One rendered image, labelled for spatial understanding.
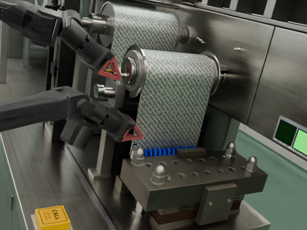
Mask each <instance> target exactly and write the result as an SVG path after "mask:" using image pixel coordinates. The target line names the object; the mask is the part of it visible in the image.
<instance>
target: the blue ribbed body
mask: <svg viewBox="0 0 307 230"><path fill-rule="evenodd" d="M183 148H195V146H188V147H186V146H184V147H182V146H180V147H177V146H176V147H175V148H174V147H171V148H169V147H167V148H164V147H163V148H161V149H160V148H157V149H155V148H153V149H150V148H149V149H148V150H146V149H144V157H152V156H163V155H174V154H176V151H177V149H183Z"/></svg>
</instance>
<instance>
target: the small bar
mask: <svg viewBox="0 0 307 230"><path fill-rule="evenodd" d="M176 155H177V156H178V157H179V158H183V157H198V156H205V155H206V150H205V149H204V148H203V147H195V148H183V149H177V151H176Z"/></svg>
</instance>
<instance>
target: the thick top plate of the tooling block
mask: <svg viewBox="0 0 307 230"><path fill-rule="evenodd" d="M224 152H225V150H224V151H213V152H206V155H205V156H198V157H183V158H179V157H178V156H177V155H176V154H174V155H163V156H152V157H144V161H143V162H144V165H143V166H140V167H138V166H134V165H132V164H131V160H132V159H131V158H125V159H123V161H122V169H121V174H120V179H121V180H122V181H123V182H124V183H125V185H126V186H127V188H128V189H129V190H130V192H131V193H132V194H133V196H134V197H135V198H136V200H137V201H138V202H139V203H140V205H141V206H142V208H143V209H144V210H145V211H146V212H147V211H153V210H158V209H165V208H171V207H176V206H182V205H187V204H194V203H200V202H201V198H202V194H203V190H204V187H206V186H212V185H219V184H225V183H234V184H236V185H237V190H236V194H235V196H240V195H245V194H251V193H258V192H262V191H263V189H264V186H265V182H266V179H267V177H268V174H267V173H265V172H264V171H263V170H261V169H260V168H258V167H257V172H255V173H252V172H248V171H246V170H245V169H244V167H245V165H246V162H247V161H248V160H247V159H246V158H244V157H243V156H241V155H240V154H238V153H237V152H236V154H235V157H228V156H226V155H225V154H224ZM158 165H162V166H163V167H164V168H165V178H164V181H165V183H164V184H163V185H156V184H153V183H152V182H151V181H150V179H151V177H152V175H153V172H154V169H155V168H156V166H158Z"/></svg>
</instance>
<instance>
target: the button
mask: <svg viewBox="0 0 307 230"><path fill-rule="evenodd" d="M35 220H36V223H37V226H38V229H39V230H69V229H70V223H71V222H70V220H69V217H68V215H67V213H66V211H65V209H64V206H63V205H61V206H55V207H48V208H42V209H36V210H35Z"/></svg>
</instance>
